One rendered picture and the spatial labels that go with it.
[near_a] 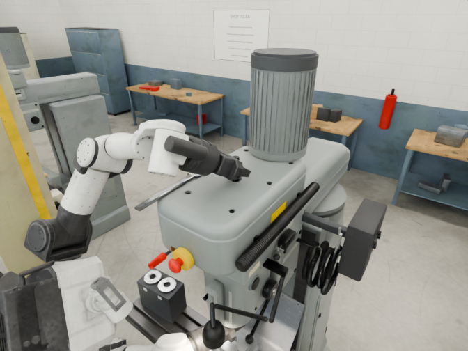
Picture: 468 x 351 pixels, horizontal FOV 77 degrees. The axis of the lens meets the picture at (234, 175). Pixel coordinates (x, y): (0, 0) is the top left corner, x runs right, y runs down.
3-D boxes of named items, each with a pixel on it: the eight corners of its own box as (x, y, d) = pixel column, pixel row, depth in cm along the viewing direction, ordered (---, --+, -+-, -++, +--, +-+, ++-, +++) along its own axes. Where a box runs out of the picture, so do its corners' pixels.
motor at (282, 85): (290, 168, 90) (301, 56, 75) (237, 152, 100) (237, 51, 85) (315, 147, 104) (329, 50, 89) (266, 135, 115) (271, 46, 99)
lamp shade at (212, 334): (198, 345, 89) (197, 333, 86) (207, 324, 95) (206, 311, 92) (221, 352, 87) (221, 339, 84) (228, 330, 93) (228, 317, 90)
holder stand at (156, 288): (172, 324, 151) (168, 298, 141) (141, 305, 161) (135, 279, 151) (186, 306, 160) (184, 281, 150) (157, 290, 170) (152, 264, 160)
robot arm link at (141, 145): (184, 164, 67) (148, 162, 75) (191, 127, 68) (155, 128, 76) (162, 158, 62) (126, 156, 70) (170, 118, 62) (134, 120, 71)
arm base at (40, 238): (19, 263, 83) (47, 269, 78) (20, 218, 83) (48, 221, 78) (67, 251, 97) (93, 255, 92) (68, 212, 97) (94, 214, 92)
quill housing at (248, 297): (244, 343, 101) (246, 278, 85) (199, 313, 111) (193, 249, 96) (271, 304, 114) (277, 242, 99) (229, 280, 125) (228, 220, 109)
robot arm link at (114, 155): (161, 138, 77) (120, 138, 89) (127, 127, 69) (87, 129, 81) (154, 177, 76) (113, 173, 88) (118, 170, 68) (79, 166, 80)
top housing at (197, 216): (226, 288, 70) (225, 237, 62) (153, 244, 83) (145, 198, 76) (306, 200, 103) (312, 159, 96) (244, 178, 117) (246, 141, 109)
